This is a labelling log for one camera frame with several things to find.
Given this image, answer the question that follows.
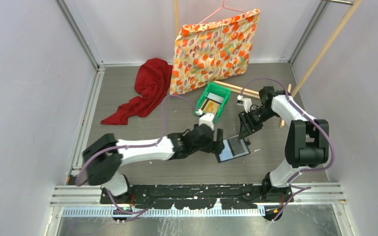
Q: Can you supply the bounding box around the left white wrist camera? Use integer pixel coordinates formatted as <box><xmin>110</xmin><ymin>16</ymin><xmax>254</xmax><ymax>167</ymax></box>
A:
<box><xmin>195</xmin><ymin>109</ymin><xmax>215</xmax><ymax>130</ymax></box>

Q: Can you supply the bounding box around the floral orange gift bag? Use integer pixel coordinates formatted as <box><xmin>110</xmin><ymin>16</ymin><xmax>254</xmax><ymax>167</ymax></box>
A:
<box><xmin>169</xmin><ymin>8</ymin><xmax>260</xmax><ymax>94</ymax></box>

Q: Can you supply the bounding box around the red cloth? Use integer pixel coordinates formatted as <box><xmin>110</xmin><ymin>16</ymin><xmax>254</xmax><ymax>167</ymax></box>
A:
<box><xmin>100</xmin><ymin>58</ymin><xmax>172</xmax><ymax>125</ymax></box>

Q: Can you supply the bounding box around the purple cable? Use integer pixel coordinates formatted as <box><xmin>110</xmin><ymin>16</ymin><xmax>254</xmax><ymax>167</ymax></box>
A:
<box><xmin>239</xmin><ymin>77</ymin><xmax>336</xmax><ymax>223</ymax></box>
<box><xmin>75</xmin><ymin>94</ymin><xmax>203</xmax><ymax>223</ymax></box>

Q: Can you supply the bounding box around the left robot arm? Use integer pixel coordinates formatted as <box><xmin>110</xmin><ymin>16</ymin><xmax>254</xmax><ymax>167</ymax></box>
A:
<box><xmin>75</xmin><ymin>124</ymin><xmax>224</xmax><ymax>204</ymax></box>

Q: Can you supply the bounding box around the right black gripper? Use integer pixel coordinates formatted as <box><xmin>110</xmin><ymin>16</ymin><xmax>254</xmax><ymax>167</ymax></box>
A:
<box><xmin>238</xmin><ymin>107</ymin><xmax>277</xmax><ymax>140</ymax></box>

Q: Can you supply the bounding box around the white silver credit card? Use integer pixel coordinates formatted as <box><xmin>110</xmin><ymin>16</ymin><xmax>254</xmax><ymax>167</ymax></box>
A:
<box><xmin>207</xmin><ymin>92</ymin><xmax>224</xmax><ymax>104</ymax></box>

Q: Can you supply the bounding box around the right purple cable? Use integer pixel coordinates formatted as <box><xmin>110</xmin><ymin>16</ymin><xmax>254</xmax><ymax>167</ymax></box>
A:
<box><xmin>239</xmin><ymin>77</ymin><xmax>336</xmax><ymax>223</ymax></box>

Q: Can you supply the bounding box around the yellow credit card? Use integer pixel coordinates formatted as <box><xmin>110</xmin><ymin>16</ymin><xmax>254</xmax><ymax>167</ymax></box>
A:
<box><xmin>201</xmin><ymin>100</ymin><xmax>221</xmax><ymax>115</ymax></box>

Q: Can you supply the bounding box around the pink wire hanger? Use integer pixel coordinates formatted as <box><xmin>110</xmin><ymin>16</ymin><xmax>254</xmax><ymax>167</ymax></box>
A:
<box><xmin>198</xmin><ymin>0</ymin><xmax>246</xmax><ymax>25</ymax></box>

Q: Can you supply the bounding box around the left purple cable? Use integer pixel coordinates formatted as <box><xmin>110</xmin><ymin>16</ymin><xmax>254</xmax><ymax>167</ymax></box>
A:
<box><xmin>75</xmin><ymin>94</ymin><xmax>203</xmax><ymax>223</ymax></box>

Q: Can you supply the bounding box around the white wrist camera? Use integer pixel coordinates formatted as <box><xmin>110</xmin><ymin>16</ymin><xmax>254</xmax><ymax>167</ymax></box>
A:
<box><xmin>236</xmin><ymin>95</ymin><xmax>252</xmax><ymax>113</ymax></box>
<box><xmin>195</xmin><ymin>109</ymin><xmax>215</xmax><ymax>130</ymax></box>

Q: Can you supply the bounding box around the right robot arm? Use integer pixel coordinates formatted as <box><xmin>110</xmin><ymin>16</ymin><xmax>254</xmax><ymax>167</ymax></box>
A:
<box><xmin>237</xmin><ymin>87</ymin><xmax>330</xmax><ymax>202</ymax></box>

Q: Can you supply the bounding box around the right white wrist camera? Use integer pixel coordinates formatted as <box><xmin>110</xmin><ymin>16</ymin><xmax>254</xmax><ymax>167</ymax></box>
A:
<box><xmin>236</xmin><ymin>95</ymin><xmax>252</xmax><ymax>113</ymax></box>

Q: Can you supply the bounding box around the wooden rack frame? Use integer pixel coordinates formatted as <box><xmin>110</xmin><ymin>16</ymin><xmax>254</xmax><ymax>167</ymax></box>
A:
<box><xmin>172</xmin><ymin>0</ymin><xmax>363</xmax><ymax>128</ymax></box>

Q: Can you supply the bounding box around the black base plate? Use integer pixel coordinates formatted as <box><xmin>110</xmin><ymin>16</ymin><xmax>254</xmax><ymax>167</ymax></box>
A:
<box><xmin>100</xmin><ymin>183</ymin><xmax>292</xmax><ymax>210</ymax></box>

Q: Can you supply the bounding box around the black card holder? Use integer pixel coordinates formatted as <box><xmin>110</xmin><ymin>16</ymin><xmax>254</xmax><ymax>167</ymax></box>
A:
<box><xmin>216</xmin><ymin>135</ymin><xmax>251</xmax><ymax>163</ymax></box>

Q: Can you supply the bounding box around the green plastic bin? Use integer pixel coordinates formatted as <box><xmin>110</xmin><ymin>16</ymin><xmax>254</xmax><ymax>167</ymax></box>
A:
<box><xmin>195</xmin><ymin>83</ymin><xmax>231</xmax><ymax>122</ymax></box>

